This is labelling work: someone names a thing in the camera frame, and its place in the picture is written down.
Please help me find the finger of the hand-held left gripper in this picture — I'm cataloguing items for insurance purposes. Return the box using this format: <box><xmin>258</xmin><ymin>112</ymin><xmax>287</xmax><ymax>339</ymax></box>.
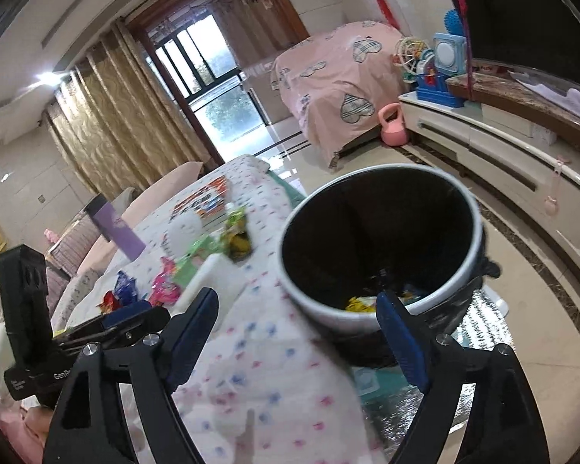
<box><xmin>53</xmin><ymin>301</ymin><xmax>150</xmax><ymax>344</ymax></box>
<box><xmin>96</xmin><ymin>305</ymin><xmax>171</xmax><ymax>349</ymax></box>

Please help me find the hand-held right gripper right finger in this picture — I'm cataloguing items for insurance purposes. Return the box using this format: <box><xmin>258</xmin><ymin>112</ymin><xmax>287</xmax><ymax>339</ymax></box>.
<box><xmin>374</xmin><ymin>291</ymin><xmax>549</xmax><ymax>464</ymax></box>

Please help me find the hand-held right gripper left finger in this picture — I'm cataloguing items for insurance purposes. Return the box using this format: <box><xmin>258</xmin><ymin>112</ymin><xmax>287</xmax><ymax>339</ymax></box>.
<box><xmin>43</xmin><ymin>287</ymin><xmax>220</xmax><ymax>464</ymax></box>

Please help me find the red wrapper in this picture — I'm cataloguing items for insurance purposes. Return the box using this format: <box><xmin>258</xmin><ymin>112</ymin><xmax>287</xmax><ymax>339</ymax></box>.
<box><xmin>97</xmin><ymin>290</ymin><xmax>124</xmax><ymax>312</ymax></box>

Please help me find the blue wrapper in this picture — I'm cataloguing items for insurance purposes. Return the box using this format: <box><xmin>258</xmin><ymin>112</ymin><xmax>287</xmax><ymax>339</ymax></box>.
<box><xmin>113</xmin><ymin>271</ymin><xmax>141</xmax><ymax>303</ymax></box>

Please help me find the pink wrapper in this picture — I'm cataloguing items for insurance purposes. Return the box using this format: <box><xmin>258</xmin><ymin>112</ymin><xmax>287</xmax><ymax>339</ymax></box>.
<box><xmin>147</xmin><ymin>256</ymin><xmax>182</xmax><ymax>305</ymax></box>

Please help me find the green wrapper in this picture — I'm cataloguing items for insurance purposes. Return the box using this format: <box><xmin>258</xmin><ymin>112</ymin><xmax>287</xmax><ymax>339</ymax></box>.
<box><xmin>176</xmin><ymin>234</ymin><xmax>223</xmax><ymax>286</ymax></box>

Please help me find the white bin with black bag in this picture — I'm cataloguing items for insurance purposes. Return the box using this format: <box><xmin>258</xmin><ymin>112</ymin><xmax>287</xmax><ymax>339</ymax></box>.
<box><xmin>275</xmin><ymin>164</ymin><xmax>501</xmax><ymax>368</ymax></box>

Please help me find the white tissue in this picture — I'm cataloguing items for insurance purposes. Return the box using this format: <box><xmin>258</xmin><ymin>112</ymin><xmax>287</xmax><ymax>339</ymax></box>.
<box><xmin>162</xmin><ymin>213</ymin><xmax>206</xmax><ymax>257</ymax></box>

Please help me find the yellow wrapper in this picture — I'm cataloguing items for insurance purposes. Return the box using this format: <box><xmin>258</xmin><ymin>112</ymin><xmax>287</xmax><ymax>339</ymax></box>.
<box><xmin>345</xmin><ymin>295</ymin><xmax>382</xmax><ymax>317</ymax></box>

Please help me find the teal box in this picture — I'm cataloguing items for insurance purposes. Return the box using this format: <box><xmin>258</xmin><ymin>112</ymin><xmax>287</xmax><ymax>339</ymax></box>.
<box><xmin>358</xmin><ymin>367</ymin><xmax>397</xmax><ymax>397</ymax></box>

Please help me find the striped pillow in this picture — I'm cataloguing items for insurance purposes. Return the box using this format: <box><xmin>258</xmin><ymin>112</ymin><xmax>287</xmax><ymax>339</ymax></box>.
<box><xmin>53</xmin><ymin>215</ymin><xmax>102</xmax><ymax>271</ymax></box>

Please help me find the white dotted tablecloth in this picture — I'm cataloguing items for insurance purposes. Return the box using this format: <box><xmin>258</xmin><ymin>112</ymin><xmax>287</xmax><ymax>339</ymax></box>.
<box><xmin>0</xmin><ymin>155</ymin><xmax>392</xmax><ymax>464</ymax></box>

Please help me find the purple bottle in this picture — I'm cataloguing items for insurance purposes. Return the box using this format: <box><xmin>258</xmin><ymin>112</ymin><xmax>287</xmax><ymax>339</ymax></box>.
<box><xmin>86</xmin><ymin>193</ymin><xmax>146</xmax><ymax>259</ymax></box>

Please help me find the silver foil mat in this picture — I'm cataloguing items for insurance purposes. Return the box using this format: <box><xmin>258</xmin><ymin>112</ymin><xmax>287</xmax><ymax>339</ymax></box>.
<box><xmin>358</xmin><ymin>290</ymin><xmax>508</xmax><ymax>464</ymax></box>

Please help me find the yellow green snack packet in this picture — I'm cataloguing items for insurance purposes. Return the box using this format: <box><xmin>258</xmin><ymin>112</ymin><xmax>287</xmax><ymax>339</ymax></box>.
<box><xmin>220</xmin><ymin>205</ymin><xmax>254</xmax><ymax>264</ymax></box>

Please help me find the pink sofa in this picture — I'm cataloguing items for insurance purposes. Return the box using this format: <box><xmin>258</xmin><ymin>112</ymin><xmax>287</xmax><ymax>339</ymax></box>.
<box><xmin>41</xmin><ymin>160</ymin><xmax>206</xmax><ymax>320</ymax></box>

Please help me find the orange cover book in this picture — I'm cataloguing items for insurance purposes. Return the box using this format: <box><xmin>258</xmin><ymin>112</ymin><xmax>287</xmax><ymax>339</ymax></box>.
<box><xmin>171</xmin><ymin>176</ymin><xmax>230</xmax><ymax>225</ymax></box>

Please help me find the gold patterned curtain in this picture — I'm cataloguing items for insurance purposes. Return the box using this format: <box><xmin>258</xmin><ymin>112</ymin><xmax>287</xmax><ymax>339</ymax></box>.
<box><xmin>43</xmin><ymin>19</ymin><xmax>223</xmax><ymax>204</ymax></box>

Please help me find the pink hanging charm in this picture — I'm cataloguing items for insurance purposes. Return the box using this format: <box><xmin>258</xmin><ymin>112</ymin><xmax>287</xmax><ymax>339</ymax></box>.
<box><xmin>544</xmin><ymin>155</ymin><xmax>568</xmax><ymax>213</ymax></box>

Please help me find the pink kettlebell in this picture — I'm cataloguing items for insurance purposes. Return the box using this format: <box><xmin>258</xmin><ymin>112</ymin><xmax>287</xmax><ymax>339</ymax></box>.
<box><xmin>377</xmin><ymin>102</ymin><xmax>408</xmax><ymax>147</ymax></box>

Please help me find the white television cabinet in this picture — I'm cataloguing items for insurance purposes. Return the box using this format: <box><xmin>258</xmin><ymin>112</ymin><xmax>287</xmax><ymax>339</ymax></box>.
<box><xmin>399</xmin><ymin>89</ymin><xmax>580</xmax><ymax>252</ymax></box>

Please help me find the glass balcony door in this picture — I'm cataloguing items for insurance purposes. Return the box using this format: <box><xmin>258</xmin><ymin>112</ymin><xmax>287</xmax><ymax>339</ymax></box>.
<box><xmin>147</xmin><ymin>14</ymin><xmax>271</xmax><ymax>155</ymax></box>

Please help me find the blue red toy playset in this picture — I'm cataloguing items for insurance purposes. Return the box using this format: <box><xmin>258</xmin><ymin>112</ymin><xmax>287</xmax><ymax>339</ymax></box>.
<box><xmin>416</xmin><ymin>51</ymin><xmax>465</xmax><ymax>107</ymax></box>

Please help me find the brown marble shelf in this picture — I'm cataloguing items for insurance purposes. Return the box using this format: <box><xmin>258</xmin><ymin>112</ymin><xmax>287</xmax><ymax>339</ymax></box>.
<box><xmin>445</xmin><ymin>58</ymin><xmax>580</xmax><ymax>146</ymax></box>

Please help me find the pink heart print cover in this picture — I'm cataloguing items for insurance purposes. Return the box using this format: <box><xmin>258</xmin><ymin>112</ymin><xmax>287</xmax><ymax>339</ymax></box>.
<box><xmin>270</xmin><ymin>20</ymin><xmax>416</xmax><ymax>172</ymax></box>

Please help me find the toy ferris wheel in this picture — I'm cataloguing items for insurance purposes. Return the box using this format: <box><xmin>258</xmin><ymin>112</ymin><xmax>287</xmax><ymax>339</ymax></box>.
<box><xmin>394</xmin><ymin>36</ymin><xmax>436</xmax><ymax>83</ymax></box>

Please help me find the light blue toy washing machine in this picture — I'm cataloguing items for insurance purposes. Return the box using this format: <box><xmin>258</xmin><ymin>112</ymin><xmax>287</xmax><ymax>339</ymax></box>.
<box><xmin>432</xmin><ymin>33</ymin><xmax>467</xmax><ymax>73</ymax></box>

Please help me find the white lace cloth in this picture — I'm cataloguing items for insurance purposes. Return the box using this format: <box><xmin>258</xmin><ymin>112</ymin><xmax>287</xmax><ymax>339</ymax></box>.
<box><xmin>507</xmin><ymin>70</ymin><xmax>580</xmax><ymax>117</ymax></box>

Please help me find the brown sheer curtain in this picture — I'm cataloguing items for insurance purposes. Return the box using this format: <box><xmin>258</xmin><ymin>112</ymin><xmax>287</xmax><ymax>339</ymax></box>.
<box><xmin>208</xmin><ymin>0</ymin><xmax>291</xmax><ymax>66</ymax></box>

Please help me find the blue spiky ball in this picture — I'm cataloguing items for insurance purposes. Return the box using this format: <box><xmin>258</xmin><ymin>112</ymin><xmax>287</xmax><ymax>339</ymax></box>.
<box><xmin>445</xmin><ymin>9</ymin><xmax>465</xmax><ymax>36</ymax></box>

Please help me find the black television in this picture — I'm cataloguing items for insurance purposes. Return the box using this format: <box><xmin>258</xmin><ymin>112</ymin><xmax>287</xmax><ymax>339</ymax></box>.
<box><xmin>447</xmin><ymin>0</ymin><xmax>580</xmax><ymax>102</ymax></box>

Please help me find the pink cord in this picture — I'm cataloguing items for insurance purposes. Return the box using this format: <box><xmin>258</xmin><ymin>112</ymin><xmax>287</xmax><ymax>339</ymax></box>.
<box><xmin>447</xmin><ymin>0</ymin><xmax>479</xmax><ymax>102</ymax></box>

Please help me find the wooden door frame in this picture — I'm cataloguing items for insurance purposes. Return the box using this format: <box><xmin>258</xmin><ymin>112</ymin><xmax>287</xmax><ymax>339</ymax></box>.
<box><xmin>128</xmin><ymin>0</ymin><xmax>312</xmax><ymax>165</ymax></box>

